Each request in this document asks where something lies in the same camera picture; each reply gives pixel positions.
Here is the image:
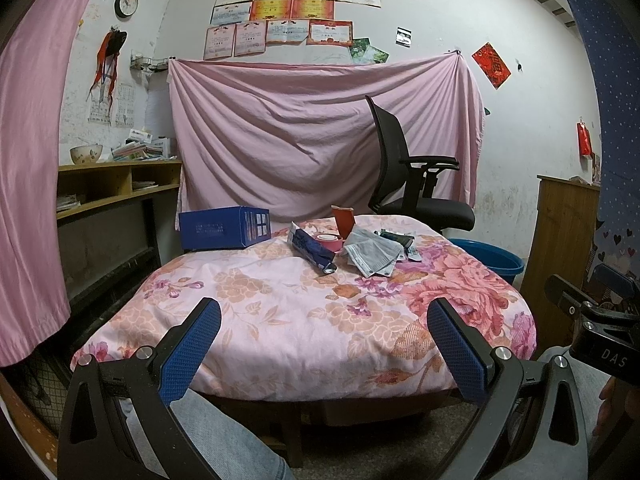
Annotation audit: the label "blue cardboard box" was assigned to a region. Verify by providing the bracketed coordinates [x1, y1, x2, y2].
[179, 206, 271, 250]

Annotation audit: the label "dark patterned packet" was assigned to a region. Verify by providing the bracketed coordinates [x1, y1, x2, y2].
[378, 229, 422, 262]

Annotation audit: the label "dark blue foil wrapper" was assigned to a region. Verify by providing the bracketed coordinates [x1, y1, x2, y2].
[288, 222, 337, 275]

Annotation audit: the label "grey cloth mask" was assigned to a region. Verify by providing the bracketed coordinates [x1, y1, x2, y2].
[343, 226, 405, 278]

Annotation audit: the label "red paper bag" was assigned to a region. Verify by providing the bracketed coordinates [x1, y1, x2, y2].
[331, 205, 356, 240]

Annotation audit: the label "person's right hand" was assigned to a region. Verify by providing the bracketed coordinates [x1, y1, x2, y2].
[592, 376, 637, 437]

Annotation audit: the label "blue plastic bucket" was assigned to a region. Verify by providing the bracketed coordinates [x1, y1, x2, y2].
[450, 238, 525, 284]

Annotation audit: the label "wooden cabinet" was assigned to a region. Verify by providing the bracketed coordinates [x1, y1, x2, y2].
[521, 176, 600, 353]

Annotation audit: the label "floral pink tablecloth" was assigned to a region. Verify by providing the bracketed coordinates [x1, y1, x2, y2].
[80, 214, 536, 402]

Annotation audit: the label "person's jeans leg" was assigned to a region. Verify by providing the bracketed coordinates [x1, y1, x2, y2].
[119, 389, 296, 480]

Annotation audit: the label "wooden shelf unit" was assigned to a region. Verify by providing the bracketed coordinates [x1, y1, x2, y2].
[56, 160, 181, 298]

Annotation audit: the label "stack of papers on shelf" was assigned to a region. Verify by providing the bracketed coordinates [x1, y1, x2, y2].
[112, 129, 172, 162]

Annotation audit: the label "black office chair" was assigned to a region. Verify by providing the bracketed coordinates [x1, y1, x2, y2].
[366, 96, 475, 233]

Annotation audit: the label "ceramic bowl on shelf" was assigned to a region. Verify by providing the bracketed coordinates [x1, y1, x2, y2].
[70, 144, 103, 166]

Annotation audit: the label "blue starry curtain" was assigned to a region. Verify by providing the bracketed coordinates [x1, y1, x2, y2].
[567, 0, 639, 278]

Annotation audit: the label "pink curtain left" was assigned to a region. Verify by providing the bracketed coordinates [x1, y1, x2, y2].
[1, 0, 89, 366]

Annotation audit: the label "red packet hanging on wall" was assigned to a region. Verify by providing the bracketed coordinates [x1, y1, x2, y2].
[576, 120, 593, 157]

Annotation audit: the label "pink sheet on wall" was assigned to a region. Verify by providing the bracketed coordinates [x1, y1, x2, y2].
[168, 53, 484, 222]

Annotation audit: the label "red feather wall ornament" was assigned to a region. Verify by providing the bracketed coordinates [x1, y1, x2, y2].
[89, 27, 127, 106]

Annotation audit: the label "red diamond wall poster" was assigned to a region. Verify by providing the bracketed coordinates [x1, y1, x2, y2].
[472, 42, 511, 89]

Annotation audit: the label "certificates on wall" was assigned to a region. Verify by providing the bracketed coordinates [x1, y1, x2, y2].
[203, 0, 382, 61]

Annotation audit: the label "round wall clock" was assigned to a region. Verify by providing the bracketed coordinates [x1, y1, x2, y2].
[114, 0, 139, 20]

